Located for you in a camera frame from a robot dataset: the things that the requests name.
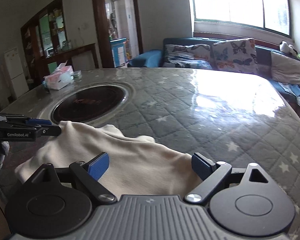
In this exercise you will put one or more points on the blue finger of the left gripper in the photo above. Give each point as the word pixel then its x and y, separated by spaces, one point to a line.
pixel 48 130
pixel 40 122

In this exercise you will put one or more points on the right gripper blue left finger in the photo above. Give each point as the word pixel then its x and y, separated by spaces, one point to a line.
pixel 97 166

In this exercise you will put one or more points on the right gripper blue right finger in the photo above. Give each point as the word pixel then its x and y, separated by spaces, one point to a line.
pixel 204 167

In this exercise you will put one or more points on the cream sweatshirt garment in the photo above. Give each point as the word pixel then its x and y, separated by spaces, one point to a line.
pixel 136 165

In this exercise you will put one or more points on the round black induction cooktop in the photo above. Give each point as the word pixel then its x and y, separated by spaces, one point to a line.
pixel 89 104

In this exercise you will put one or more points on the white refrigerator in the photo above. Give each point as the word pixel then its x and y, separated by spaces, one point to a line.
pixel 15 73

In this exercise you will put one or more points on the pink tissue pack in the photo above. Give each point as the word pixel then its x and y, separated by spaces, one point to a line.
pixel 60 77

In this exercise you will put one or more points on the white microwave oven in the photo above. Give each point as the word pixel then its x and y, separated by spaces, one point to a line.
pixel 50 52

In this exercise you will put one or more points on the dark wooden counter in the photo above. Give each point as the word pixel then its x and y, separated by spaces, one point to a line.
pixel 66 56

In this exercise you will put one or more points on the dark wooden display cabinet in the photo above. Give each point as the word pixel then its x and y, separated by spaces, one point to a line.
pixel 40 34

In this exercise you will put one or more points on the blue white small cabinet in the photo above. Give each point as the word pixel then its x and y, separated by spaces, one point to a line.
pixel 118 49

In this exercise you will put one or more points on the flat butterfly pillow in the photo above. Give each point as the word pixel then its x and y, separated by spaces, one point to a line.
pixel 196 56

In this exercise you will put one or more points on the upright butterfly cushion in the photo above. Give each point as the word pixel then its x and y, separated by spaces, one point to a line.
pixel 236 56

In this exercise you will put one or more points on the blue corner sofa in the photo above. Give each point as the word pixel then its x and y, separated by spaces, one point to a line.
pixel 155 58

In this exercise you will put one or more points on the grey plain cushion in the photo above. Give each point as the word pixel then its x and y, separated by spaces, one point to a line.
pixel 285 69

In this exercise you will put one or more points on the black white plush toy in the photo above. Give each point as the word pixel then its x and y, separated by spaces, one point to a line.
pixel 287 48

